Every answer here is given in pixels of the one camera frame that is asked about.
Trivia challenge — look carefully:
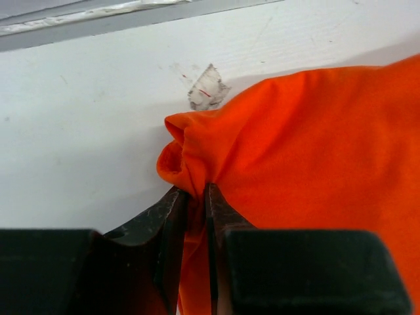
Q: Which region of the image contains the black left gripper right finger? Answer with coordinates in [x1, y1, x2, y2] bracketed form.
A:
[204, 183, 256, 314]

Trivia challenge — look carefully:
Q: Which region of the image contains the orange t shirt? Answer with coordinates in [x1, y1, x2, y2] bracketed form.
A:
[156, 56, 419, 314]

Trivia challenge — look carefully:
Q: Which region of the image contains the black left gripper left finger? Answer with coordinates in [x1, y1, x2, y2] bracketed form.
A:
[93, 187, 189, 314]

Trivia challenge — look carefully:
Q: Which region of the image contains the small tape scrap on table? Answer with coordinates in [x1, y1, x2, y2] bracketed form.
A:
[188, 64, 231, 112]

